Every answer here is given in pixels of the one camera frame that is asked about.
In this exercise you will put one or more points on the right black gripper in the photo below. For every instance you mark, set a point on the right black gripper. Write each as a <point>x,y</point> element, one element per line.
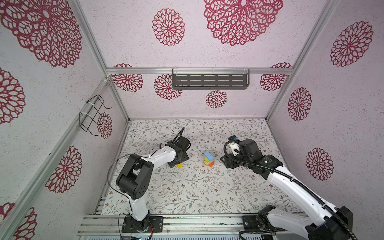
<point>226,163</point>

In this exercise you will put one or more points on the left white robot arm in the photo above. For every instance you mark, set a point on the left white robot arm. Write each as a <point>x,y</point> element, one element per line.
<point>135,176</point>

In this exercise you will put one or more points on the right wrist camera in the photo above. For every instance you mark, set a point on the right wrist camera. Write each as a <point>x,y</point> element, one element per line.
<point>234,145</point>

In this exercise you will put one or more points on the black wire wall basket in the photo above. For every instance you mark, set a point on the black wire wall basket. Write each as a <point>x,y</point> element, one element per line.
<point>96,121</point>

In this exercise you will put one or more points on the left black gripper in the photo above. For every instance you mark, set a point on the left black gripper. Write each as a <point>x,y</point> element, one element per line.
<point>184,157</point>

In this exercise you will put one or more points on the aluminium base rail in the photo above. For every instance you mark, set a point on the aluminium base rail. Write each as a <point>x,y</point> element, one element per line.
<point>189,224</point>

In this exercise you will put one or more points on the blue wood block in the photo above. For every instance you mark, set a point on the blue wood block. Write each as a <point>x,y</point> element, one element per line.
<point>209,156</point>

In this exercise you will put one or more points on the dark grey wall shelf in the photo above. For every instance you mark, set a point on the dark grey wall shelf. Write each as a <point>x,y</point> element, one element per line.
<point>210,81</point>

